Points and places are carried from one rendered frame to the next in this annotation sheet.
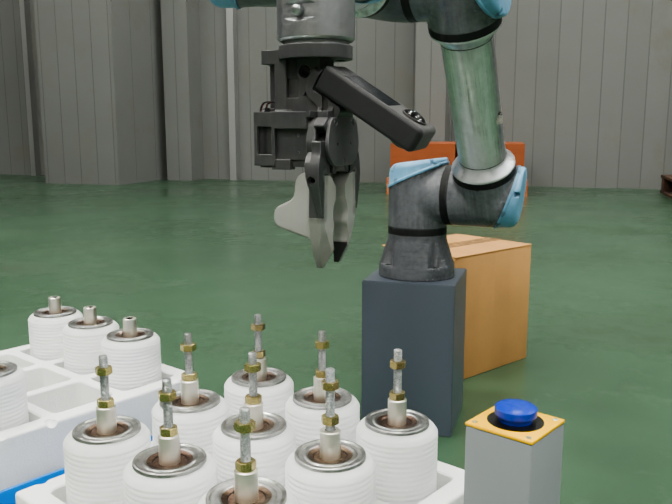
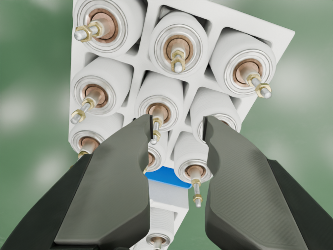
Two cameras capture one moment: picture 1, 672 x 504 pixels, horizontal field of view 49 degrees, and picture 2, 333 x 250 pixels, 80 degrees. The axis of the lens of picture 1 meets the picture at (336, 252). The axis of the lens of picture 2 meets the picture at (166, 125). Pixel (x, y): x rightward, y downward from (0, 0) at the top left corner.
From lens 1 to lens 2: 0.70 m
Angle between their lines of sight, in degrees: 66
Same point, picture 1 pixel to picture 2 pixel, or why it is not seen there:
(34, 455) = (160, 193)
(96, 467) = not seen: hidden behind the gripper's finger
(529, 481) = not seen: outside the picture
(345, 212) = (139, 155)
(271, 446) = (172, 93)
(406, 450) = (129, 6)
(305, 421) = (122, 93)
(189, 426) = (162, 146)
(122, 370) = not seen: hidden behind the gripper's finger
